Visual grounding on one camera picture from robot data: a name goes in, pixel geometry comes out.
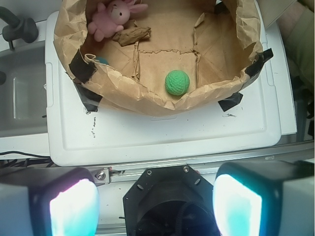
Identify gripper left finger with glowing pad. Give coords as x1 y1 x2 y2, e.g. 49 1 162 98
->
0 167 100 236

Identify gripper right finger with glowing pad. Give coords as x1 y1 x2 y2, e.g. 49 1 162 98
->
213 160 315 236

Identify white plastic bin lid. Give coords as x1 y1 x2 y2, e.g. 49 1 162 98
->
45 12 282 166

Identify black tape right lower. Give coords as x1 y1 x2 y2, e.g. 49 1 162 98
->
218 92 243 112

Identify black tape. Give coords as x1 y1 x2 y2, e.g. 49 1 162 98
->
69 50 97 84
242 48 274 89
218 92 243 112
74 83 102 112

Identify black tape left lower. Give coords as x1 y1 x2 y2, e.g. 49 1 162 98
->
74 83 102 112

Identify black tape left upper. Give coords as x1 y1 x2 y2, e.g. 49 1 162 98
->
69 50 97 84

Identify black tape right upper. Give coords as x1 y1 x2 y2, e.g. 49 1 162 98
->
242 48 274 89

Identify green textured ball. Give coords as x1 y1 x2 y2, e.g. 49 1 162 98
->
164 70 190 96

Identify teal object behind bag fold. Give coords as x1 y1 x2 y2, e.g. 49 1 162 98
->
95 57 109 65

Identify crumpled brown paper bag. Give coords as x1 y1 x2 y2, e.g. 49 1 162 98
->
54 0 263 117

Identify grey clamp knob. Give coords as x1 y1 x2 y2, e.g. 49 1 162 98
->
0 6 38 51

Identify pink plush bunny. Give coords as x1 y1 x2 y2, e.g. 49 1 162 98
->
88 0 148 42

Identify black cable on table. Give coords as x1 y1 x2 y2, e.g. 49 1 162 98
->
0 151 51 168

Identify aluminium extrusion rail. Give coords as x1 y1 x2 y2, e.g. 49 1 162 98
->
87 140 315 185

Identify black octagonal mount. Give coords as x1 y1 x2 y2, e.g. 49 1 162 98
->
123 165 220 236

